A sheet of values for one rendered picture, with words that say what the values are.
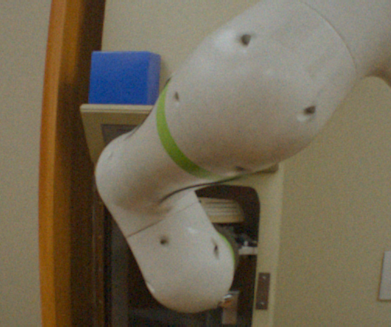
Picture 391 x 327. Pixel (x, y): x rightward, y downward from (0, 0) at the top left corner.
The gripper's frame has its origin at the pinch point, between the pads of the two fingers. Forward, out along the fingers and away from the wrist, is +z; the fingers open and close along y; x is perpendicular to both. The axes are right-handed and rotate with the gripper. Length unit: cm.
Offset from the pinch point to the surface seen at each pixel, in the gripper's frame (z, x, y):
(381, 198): 57, -3, -27
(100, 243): 12.0, 4.0, 23.4
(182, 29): 13.7, -33.6, 10.6
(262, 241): 13.7, 2.1, -4.5
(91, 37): 24, -33, 30
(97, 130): 5.5, -15.8, 22.6
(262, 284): 13.6, 9.7, -5.2
